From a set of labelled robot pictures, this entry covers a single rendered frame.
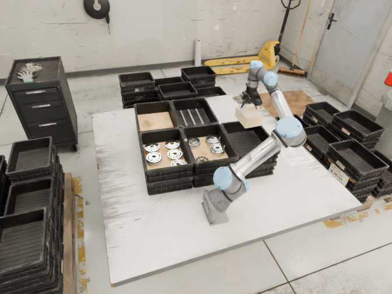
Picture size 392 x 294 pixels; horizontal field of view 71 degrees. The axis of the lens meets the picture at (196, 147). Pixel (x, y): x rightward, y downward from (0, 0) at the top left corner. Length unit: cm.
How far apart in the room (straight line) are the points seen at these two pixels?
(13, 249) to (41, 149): 97
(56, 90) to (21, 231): 138
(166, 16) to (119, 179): 352
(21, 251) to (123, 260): 72
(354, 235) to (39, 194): 267
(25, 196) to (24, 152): 44
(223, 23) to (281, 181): 384
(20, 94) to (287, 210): 249
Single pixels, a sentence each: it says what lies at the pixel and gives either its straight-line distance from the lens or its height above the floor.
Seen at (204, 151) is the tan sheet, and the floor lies 83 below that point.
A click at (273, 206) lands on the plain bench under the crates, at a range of 185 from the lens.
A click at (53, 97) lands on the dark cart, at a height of 72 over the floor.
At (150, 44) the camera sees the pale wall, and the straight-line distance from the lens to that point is 505.
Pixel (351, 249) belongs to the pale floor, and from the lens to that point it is 279.
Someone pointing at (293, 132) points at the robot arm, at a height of 131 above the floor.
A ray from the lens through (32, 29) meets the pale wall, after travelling 493.
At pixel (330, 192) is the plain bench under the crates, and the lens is 209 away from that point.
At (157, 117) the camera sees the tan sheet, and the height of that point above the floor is 83.
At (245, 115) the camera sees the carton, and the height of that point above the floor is 112.
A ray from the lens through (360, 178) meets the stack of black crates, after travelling 260.
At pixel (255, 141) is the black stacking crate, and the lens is 210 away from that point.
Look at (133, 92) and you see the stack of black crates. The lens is 341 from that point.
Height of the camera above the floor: 207
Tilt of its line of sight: 39 degrees down
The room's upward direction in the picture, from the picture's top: 3 degrees clockwise
